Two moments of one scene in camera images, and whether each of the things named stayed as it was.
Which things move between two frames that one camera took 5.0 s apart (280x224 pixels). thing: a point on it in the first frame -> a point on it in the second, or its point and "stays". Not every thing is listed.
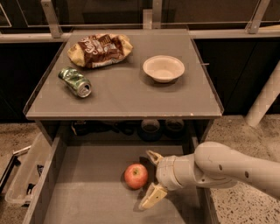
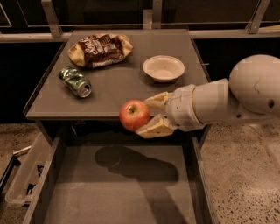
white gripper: (164, 171) -> (181, 108)
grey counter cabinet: (127, 87) stays
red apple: (136, 176) -> (133, 114)
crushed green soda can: (80, 85) stays
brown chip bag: (96, 50) stays
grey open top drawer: (82, 181) stays
